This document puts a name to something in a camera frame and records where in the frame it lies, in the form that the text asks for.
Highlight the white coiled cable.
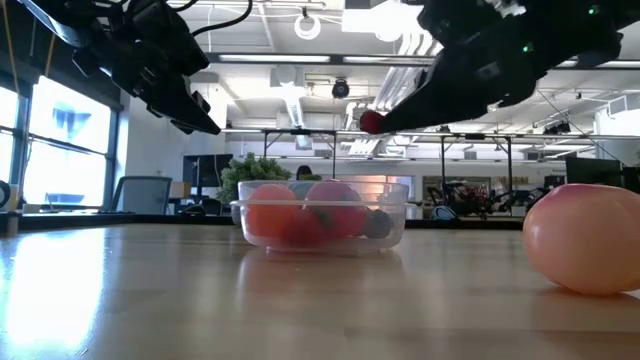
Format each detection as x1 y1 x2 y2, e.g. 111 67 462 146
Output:
293 12 322 41

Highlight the office chair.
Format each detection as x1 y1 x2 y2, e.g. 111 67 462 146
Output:
110 174 174 215

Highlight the red toy apple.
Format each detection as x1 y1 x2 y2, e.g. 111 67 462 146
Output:
303 179 368 240

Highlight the orange toy tangerine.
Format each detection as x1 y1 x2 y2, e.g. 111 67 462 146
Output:
243 182 299 241

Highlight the dark computer monitor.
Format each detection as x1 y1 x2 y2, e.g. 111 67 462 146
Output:
182 153 235 201

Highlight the toy watermelon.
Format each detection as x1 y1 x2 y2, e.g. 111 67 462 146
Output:
289 172 325 201

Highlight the small dark toy berry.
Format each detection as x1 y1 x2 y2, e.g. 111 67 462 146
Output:
363 208 394 240

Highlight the pink-orange toy peach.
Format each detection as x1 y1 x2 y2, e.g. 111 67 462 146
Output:
522 183 640 295

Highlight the large toy strawberry with leaves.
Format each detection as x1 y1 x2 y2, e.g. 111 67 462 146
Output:
279 207 329 249

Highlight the distant black station frame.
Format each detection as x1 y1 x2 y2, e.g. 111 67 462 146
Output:
262 128 515 221

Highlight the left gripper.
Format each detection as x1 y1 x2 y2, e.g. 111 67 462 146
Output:
72 29 221 136

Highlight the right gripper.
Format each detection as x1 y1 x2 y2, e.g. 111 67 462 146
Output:
378 19 624 134

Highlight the dark wide monitor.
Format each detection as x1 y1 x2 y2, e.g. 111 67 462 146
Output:
564 157 640 194

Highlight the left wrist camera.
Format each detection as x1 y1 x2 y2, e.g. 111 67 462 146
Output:
127 0 211 79

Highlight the clear plastic tupperware container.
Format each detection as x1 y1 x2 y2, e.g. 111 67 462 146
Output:
227 178 417 257

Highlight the green spiky artificial plant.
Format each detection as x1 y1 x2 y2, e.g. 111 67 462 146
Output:
214 152 293 204

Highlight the large bright window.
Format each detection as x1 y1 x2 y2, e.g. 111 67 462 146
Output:
0 74 120 207

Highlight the red toy cherry with stem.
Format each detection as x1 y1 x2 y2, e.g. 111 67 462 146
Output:
359 109 385 135

